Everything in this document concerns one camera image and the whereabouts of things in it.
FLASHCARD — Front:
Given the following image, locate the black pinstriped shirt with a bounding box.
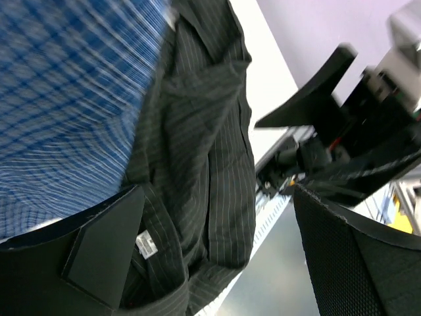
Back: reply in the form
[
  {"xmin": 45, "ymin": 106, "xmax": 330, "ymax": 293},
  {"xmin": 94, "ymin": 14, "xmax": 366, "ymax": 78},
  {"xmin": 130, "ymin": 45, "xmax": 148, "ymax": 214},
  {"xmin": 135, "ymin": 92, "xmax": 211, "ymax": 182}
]
[{"xmin": 119, "ymin": 1, "xmax": 256, "ymax": 315}]

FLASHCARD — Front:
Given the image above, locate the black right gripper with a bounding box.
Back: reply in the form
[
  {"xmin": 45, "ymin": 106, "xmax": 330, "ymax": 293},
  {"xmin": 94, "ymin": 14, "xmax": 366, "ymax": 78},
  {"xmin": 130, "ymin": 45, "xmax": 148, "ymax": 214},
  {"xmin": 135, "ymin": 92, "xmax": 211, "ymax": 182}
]
[{"xmin": 255, "ymin": 47, "xmax": 420, "ymax": 206}]

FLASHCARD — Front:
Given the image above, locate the blue checked shirt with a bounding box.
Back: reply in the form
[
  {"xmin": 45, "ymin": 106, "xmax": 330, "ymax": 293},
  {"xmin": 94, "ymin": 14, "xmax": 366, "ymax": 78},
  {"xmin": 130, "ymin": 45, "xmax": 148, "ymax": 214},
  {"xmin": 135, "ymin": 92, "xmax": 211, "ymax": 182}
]
[{"xmin": 1, "ymin": 1, "xmax": 170, "ymax": 240}]

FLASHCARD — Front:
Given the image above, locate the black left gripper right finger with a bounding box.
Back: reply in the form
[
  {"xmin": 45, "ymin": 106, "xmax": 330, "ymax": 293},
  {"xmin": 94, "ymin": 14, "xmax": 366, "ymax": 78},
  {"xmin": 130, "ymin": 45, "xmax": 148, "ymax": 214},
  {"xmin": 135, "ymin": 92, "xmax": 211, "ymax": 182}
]
[{"xmin": 293, "ymin": 185, "xmax": 420, "ymax": 315}]

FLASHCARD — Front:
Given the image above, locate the slotted grey cable duct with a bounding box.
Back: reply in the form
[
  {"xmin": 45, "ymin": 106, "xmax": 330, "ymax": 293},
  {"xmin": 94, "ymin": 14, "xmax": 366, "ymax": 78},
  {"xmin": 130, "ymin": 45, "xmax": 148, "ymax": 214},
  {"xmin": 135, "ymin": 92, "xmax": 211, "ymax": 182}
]
[{"xmin": 253, "ymin": 195, "xmax": 291, "ymax": 247}]

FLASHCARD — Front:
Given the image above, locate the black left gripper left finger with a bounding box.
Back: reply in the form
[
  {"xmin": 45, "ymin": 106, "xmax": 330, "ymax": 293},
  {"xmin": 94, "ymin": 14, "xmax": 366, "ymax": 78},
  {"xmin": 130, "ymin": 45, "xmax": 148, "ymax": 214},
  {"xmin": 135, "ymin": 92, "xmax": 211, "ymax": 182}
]
[{"xmin": 1, "ymin": 186, "xmax": 145, "ymax": 315}]

